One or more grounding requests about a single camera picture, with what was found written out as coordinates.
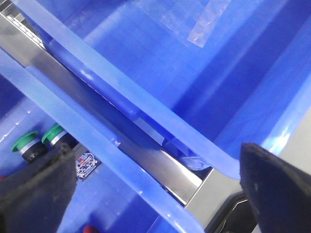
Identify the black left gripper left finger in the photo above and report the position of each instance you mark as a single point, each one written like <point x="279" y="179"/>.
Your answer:
<point x="34" y="199"/>

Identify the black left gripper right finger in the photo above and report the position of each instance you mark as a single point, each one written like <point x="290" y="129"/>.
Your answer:
<point x="279" y="193"/>

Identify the green push button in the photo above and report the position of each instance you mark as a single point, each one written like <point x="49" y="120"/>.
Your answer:
<point x="30" y="147"/>
<point x="57" y="135"/>

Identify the red button in crate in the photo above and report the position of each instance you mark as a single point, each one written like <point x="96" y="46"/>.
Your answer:
<point x="90" y="229"/>

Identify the small printed circuit board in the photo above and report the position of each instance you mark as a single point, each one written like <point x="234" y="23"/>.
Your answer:
<point x="86" y="164"/>

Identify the steel centre divider bar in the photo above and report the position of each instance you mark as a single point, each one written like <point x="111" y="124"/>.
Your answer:
<point x="109" y="126"/>

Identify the left blue plastic crate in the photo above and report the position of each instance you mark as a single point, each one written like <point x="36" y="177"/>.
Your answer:
<point x="118" y="196"/>

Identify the blue plastic crate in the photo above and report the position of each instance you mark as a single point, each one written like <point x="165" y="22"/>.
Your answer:
<point x="201" y="76"/>
<point x="118" y="196"/>

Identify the right blue plastic crate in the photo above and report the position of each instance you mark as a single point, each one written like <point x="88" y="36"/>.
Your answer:
<point x="201" y="76"/>

